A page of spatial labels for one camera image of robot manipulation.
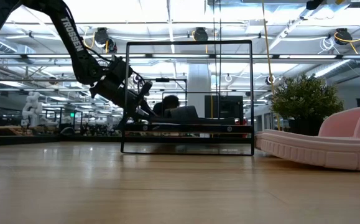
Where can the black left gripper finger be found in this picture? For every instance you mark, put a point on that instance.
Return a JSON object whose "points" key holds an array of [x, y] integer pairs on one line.
{"points": [[147, 115]]}

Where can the wooden shelf black metal frame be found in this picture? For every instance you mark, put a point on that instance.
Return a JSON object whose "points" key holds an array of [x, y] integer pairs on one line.
{"points": [[186, 128]]}

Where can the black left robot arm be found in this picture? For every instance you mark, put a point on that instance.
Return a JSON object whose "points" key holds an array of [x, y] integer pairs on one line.
{"points": [[74, 40]]}

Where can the person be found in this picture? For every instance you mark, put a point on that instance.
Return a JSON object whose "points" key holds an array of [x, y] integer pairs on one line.
{"points": [[170, 104]]}

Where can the green exit sign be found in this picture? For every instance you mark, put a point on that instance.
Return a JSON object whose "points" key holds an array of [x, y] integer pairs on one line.
{"points": [[72, 115]]}

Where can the green potted plant black pot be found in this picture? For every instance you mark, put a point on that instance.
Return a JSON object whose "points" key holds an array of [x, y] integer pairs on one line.
{"points": [[307, 96]]}

